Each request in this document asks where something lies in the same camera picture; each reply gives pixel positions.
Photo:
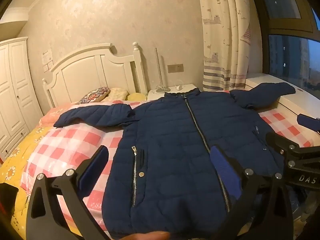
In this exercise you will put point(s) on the white wall notice paper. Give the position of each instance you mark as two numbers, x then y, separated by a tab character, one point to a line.
47	57

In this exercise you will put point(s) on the yellow floral bedsheet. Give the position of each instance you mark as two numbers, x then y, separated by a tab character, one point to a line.
15	165

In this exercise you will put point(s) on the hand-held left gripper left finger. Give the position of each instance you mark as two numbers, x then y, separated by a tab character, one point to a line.
92	172

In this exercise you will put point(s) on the cream printed curtain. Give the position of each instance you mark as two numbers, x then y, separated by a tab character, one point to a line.
220	30

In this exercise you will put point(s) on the dark framed window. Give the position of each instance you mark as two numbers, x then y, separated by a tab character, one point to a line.
287	55

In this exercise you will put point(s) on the navy blue puffer jacket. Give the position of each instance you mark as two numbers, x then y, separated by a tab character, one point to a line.
170	142

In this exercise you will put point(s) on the white wooden headboard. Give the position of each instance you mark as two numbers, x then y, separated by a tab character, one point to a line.
95	72

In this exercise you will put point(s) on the white desk lamp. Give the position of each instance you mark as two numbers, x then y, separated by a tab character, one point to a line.
159	67

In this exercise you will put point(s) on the cream fluffy pillow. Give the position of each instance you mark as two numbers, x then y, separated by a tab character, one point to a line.
118	93

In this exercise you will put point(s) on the brass wall socket panel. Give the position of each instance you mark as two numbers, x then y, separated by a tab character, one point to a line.
175	68

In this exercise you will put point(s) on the colourful patterned pillow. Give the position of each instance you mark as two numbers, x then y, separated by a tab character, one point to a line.
93	95

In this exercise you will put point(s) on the yellow pillow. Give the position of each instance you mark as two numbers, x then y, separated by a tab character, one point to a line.
136	97

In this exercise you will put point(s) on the white window ledge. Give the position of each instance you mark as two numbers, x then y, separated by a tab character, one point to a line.
300	102

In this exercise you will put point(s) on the pink checked plastic sheet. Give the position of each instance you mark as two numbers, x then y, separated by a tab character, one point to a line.
75	140

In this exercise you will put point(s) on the white nightstand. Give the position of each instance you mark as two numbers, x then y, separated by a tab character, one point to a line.
175	92

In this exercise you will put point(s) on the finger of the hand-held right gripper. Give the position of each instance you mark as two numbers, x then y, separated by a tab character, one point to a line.
308	122
280	142

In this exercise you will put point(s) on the white wall switch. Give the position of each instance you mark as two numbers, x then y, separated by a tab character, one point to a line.
48	67

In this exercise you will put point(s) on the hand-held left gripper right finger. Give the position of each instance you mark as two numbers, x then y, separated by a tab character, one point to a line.
225	172

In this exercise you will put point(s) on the white wardrobe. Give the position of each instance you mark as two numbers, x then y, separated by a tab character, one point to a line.
15	92

